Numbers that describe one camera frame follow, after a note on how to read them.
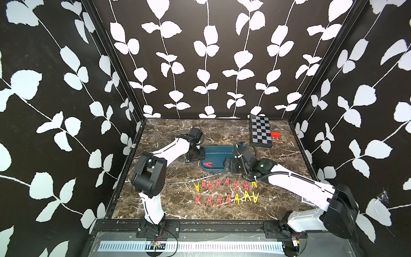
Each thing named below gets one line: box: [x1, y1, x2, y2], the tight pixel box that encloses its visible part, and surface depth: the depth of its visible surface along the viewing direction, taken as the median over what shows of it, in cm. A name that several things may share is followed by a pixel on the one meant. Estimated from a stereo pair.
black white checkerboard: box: [249, 115, 273, 148], surface depth 113 cm
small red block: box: [270, 131, 280, 138], surface depth 113 cm
